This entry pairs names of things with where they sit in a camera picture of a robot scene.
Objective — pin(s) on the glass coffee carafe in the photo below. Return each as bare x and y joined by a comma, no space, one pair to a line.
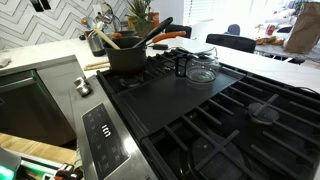
201,70

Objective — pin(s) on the white cloth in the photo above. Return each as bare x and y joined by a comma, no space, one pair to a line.
4,62

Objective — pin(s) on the black plastic ladle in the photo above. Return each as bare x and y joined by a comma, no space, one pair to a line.
155,30

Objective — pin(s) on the green potted plant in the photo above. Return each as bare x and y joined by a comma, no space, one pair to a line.
140,16

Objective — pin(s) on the wide wooden spatula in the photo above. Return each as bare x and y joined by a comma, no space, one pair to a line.
106,37

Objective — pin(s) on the round black burner cap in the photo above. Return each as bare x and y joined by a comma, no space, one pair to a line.
216,160
263,113

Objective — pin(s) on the blue office chair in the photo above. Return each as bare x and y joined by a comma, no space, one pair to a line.
234,29

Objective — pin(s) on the black cast iron grate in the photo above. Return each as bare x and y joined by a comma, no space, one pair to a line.
153,65
233,133

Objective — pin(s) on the brown paper bag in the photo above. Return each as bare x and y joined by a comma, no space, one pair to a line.
304,30

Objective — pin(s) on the black stove control panel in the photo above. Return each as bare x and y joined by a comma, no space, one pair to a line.
105,140

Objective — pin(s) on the metal bowl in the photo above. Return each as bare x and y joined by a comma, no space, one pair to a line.
107,15

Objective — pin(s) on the white wall outlet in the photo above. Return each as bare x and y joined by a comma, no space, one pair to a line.
97,10

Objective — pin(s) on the red black tool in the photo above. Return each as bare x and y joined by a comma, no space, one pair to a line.
66,171

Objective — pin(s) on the stainless steel dishwasher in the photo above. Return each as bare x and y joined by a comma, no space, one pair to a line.
30,106

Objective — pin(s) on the red white package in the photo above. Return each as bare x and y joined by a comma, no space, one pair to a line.
270,30

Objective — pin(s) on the dark grey cooking pot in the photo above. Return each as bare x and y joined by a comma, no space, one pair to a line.
125,58

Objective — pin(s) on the green lit device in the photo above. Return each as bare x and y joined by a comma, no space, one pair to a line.
6,165

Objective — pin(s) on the steel utensil holder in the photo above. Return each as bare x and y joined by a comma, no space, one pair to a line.
96,46

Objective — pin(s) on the silver stove knob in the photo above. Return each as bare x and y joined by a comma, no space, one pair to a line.
84,90
80,81

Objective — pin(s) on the black griddle plate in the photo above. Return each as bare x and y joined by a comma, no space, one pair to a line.
173,95

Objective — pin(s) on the small black box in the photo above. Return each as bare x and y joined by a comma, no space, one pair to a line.
160,46

